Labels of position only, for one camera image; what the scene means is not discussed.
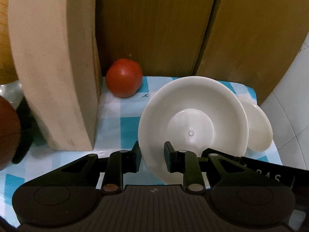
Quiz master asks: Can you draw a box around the cream bowl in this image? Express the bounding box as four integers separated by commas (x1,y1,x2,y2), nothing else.
138,77,249,184
238,97,273,152

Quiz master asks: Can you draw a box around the blue white checkered tablecloth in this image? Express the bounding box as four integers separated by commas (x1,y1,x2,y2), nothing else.
1,77,282,227

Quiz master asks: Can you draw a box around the red tomato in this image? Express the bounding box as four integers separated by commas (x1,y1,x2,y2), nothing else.
105,59,143,98

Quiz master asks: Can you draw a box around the red yellow apple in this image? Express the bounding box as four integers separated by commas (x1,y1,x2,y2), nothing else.
0,96,21,170

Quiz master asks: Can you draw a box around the steel pot with lid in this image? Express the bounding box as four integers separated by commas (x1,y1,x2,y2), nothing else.
1,81,35,170

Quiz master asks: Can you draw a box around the yellow pomelo in net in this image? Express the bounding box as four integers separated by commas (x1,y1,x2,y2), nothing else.
0,0,18,84

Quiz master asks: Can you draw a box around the wooden chopping block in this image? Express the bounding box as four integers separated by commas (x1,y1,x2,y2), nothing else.
8,0,99,151

